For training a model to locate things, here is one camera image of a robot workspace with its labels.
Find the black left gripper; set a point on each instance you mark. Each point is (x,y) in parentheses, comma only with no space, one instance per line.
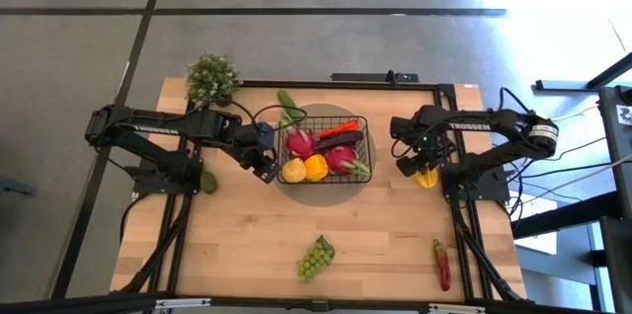
(242,138)

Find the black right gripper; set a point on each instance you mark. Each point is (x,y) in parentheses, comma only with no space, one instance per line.
(432,131)

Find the pink dragon fruit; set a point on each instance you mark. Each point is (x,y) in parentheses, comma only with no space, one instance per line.
(342,158)
(300,142)

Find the orange bell pepper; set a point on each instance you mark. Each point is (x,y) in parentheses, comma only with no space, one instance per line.
(316,167)

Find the small green fruit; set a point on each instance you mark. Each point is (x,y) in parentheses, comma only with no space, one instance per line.
(208,182)

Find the purple eggplant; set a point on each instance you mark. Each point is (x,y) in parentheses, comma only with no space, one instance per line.
(340,140)

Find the orange carrot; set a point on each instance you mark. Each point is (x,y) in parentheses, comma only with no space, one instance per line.
(340,129)

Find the green grape bunch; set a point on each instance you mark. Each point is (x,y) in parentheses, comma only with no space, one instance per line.
(316,257)

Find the red chili pepper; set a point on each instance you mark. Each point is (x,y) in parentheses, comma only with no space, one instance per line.
(443,264)

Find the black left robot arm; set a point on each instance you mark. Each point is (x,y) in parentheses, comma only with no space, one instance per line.
(148,121)

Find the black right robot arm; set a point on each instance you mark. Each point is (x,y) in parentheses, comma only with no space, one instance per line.
(494,121)

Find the green cucumber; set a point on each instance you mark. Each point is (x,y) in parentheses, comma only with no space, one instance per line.
(288,104)

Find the round grey mat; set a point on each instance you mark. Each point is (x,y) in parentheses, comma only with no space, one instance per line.
(321,195)

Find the small green potted plant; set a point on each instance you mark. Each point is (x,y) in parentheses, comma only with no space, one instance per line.
(212,79)

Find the black floor beam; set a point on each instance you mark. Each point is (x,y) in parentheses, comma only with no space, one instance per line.
(568,215)
(563,85)

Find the grey cart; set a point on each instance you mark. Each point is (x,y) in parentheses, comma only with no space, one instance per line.
(614,166)

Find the white printed label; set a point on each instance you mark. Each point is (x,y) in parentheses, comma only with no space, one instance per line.
(624,115)

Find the black flat bar mount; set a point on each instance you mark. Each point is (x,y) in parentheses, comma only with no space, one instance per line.
(365,77)

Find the black aluminium table frame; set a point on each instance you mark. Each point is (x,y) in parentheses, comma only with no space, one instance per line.
(345,84)

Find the black table-level camera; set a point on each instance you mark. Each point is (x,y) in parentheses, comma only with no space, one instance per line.
(320,305)

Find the silver frame bracket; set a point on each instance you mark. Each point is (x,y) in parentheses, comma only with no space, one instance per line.
(456,308)
(182,303)

